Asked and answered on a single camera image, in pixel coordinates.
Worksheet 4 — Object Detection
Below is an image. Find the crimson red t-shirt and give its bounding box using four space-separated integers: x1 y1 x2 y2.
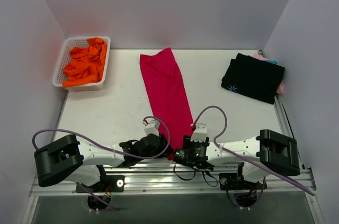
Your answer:
139 48 193 150

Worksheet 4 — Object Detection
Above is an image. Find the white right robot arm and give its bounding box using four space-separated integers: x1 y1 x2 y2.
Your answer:
173 129 300 189

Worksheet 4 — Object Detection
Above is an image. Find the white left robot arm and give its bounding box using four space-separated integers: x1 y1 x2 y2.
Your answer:
34 133 173 192

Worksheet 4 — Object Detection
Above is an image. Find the folded black t-shirt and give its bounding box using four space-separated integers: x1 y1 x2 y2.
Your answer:
221 53 285 104

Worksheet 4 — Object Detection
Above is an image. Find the crumpled orange t-shirt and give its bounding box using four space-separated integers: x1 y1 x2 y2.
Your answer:
63 37 108 88

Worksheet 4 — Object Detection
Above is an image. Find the folded pink t-shirt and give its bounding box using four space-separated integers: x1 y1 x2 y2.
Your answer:
253 52 284 95

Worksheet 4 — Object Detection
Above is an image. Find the folded teal t-shirt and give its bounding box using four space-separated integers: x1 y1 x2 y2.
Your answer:
266 60 277 65

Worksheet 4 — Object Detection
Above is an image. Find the white plastic basket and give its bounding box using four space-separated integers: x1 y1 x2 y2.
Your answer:
52 36 111 91

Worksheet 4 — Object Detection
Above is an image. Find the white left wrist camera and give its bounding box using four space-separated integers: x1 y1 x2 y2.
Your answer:
143 119 160 136

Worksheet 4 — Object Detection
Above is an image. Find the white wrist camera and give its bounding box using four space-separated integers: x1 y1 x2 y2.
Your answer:
143 119 160 136
190 123 208 142

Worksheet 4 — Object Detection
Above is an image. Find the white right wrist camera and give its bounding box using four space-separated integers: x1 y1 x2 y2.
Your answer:
190 123 208 142

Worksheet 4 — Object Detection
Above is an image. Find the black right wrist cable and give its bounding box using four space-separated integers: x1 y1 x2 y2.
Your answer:
173 164 219 188

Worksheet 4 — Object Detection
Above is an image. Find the aluminium rail frame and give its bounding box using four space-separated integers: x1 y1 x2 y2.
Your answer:
21 94 324 224

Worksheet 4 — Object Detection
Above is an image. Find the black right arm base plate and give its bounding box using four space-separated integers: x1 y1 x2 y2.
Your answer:
219 173 267 191

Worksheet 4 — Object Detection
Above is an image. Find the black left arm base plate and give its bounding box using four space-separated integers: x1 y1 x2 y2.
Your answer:
75 175 124 193

